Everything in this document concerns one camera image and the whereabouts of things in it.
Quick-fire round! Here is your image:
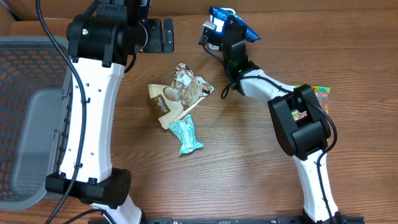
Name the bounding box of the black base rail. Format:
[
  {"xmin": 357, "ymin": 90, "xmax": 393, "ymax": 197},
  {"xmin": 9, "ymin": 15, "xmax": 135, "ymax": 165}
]
[{"xmin": 144, "ymin": 216, "xmax": 366, "ymax": 224}]

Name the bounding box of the beige nut snack pouch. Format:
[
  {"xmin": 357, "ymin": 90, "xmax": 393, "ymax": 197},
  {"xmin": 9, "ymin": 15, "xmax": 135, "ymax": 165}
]
[{"xmin": 148, "ymin": 63, "xmax": 214, "ymax": 129}]

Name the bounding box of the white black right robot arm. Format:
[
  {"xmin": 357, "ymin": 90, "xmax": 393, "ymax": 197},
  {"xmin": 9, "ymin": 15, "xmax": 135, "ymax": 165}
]
[{"xmin": 221, "ymin": 16, "xmax": 344, "ymax": 223}]

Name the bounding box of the light teal snack wrapper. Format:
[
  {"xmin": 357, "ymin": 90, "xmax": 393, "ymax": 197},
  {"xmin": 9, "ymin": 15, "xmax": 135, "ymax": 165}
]
[{"xmin": 168, "ymin": 114, "xmax": 203, "ymax": 156}]

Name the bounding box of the blue snack bar wrapper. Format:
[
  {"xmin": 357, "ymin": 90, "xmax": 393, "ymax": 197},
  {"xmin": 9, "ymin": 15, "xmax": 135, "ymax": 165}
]
[{"xmin": 208, "ymin": 6, "xmax": 261, "ymax": 44}]

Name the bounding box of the white barcode scanner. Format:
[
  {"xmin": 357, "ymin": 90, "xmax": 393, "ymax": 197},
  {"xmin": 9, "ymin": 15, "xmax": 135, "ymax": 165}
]
[{"xmin": 209, "ymin": 7, "xmax": 236, "ymax": 50}]

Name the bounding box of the green Haribo gummy bag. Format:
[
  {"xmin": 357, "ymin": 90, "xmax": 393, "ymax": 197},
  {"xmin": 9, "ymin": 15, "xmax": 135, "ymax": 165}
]
[{"xmin": 292, "ymin": 86, "xmax": 331, "ymax": 121}]

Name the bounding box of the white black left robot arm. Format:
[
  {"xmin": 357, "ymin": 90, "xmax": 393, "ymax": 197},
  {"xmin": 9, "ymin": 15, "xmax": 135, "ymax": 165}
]
[{"xmin": 45, "ymin": 1, "xmax": 174, "ymax": 223}]

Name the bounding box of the grey plastic mesh basket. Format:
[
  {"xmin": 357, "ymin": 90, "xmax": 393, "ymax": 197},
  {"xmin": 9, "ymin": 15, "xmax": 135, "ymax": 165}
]
[{"xmin": 1, "ymin": 36, "xmax": 72, "ymax": 210}]

